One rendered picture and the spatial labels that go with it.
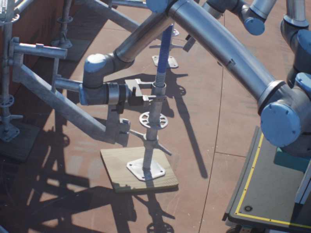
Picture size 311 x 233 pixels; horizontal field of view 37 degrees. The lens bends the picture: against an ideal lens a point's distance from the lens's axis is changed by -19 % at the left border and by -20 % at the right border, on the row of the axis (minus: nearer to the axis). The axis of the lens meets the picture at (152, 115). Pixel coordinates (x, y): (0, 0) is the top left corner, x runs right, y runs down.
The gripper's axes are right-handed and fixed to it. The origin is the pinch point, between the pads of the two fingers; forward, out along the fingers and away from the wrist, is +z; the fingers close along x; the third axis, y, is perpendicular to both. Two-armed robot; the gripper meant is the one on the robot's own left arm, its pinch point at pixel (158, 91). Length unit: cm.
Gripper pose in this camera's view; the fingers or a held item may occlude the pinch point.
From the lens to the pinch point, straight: 234.9
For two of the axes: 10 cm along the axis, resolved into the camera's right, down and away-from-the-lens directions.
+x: -2.4, -5.7, 7.8
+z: 9.6, -0.4, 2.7
